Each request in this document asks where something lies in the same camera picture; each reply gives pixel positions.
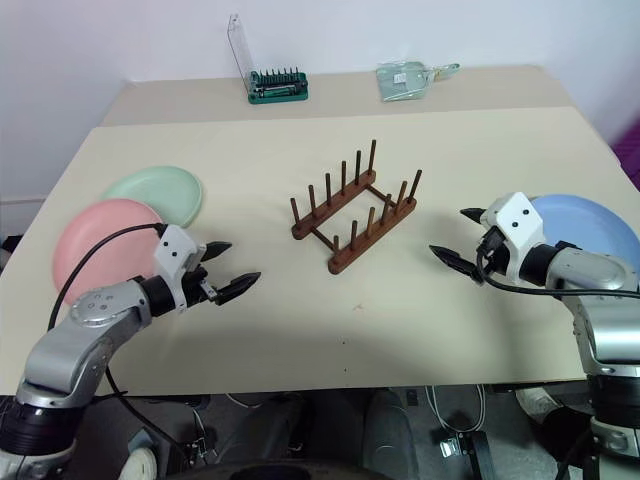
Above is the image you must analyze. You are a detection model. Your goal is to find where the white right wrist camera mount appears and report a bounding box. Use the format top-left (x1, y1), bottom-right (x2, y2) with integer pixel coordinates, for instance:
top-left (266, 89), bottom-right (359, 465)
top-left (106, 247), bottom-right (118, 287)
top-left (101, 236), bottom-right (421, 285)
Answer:
top-left (481, 191), bottom-right (546, 282)

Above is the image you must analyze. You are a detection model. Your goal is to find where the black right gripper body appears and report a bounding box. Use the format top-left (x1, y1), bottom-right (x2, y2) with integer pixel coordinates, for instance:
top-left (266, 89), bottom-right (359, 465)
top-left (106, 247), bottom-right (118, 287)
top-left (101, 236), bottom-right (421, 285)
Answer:
top-left (476, 223), bottom-right (510, 275)

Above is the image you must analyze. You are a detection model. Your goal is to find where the white cable under table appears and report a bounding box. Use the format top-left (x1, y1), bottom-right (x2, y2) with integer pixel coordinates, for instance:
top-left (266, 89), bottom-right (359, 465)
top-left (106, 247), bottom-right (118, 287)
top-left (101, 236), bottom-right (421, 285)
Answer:
top-left (424, 383), bottom-right (487, 432)

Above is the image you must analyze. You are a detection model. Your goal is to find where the light blue plate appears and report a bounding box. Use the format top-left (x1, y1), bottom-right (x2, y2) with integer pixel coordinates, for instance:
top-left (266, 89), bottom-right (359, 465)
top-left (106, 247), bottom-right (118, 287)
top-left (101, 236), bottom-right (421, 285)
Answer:
top-left (529, 193), bottom-right (640, 274)

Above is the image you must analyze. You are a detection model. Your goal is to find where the grey rounded leg shape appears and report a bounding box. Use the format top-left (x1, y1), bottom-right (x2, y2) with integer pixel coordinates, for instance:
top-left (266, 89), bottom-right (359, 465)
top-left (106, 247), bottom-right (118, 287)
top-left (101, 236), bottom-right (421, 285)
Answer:
top-left (363, 388), bottom-right (417, 472)

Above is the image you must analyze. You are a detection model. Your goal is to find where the clear plastic bag with contents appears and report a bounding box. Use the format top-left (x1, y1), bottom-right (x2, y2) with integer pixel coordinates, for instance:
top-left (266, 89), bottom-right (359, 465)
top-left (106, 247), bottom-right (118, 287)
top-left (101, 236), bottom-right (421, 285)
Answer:
top-left (375, 60), bottom-right (462, 104)

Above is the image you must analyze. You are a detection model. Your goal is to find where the wooden dish rack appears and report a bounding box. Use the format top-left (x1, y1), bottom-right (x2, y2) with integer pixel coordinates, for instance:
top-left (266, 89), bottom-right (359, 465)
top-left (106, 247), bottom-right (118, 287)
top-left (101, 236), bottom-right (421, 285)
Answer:
top-left (290, 139), bottom-right (423, 276)

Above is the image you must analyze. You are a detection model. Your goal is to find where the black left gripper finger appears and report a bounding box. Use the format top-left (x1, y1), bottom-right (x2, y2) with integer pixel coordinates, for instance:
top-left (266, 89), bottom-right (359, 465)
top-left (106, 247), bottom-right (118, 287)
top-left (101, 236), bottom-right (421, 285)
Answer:
top-left (215, 271), bottom-right (263, 306)
top-left (202, 240), bottom-right (234, 262)

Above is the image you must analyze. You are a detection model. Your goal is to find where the green screwdriver bit set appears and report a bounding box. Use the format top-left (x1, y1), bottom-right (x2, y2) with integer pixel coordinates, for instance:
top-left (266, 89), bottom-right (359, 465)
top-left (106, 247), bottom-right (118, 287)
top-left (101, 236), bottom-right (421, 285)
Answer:
top-left (228, 13), bottom-right (310, 106)

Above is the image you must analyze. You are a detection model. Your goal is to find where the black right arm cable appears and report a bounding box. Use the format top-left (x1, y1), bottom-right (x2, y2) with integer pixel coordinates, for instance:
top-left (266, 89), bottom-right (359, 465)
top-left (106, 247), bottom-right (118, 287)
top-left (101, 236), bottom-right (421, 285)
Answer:
top-left (474, 244), bottom-right (640, 298)

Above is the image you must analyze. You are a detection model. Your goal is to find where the light green plate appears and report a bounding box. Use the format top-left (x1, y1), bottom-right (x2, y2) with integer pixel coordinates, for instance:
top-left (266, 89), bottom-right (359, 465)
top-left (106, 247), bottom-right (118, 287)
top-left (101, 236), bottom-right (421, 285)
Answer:
top-left (99, 165), bottom-right (205, 231)

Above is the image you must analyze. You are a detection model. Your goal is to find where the purple object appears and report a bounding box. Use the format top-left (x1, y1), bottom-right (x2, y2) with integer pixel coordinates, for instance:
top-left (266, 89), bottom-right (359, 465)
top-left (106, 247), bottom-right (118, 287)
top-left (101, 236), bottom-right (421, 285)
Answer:
top-left (611, 123), bottom-right (640, 192)

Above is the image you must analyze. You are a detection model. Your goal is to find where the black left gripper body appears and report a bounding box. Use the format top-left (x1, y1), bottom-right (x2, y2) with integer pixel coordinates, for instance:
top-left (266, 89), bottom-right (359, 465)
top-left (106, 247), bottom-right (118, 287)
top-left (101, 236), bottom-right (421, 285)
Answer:
top-left (180, 244), bottom-right (223, 308)

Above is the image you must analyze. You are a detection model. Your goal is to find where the pink red plate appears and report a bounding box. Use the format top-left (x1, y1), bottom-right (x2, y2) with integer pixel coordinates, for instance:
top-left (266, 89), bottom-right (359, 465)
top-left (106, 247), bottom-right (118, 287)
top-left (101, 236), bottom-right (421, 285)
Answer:
top-left (51, 197), bottom-right (167, 307)

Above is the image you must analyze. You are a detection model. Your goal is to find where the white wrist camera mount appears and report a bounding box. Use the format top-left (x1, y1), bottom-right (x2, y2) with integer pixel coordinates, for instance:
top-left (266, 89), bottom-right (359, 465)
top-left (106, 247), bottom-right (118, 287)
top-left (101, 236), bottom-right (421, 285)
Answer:
top-left (481, 191), bottom-right (546, 282)
top-left (153, 224), bottom-right (208, 307)

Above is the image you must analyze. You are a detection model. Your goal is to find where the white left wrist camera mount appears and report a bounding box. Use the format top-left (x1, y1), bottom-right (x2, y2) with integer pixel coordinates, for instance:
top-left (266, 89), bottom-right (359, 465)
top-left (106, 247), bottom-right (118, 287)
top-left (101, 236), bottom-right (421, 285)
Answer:
top-left (153, 224), bottom-right (208, 307)

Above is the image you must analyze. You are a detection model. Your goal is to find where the white shoe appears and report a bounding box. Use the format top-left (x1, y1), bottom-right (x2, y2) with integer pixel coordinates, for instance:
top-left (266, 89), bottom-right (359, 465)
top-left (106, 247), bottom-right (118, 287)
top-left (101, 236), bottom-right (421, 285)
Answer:
top-left (121, 445), bottom-right (157, 480)
top-left (515, 386), bottom-right (564, 427)

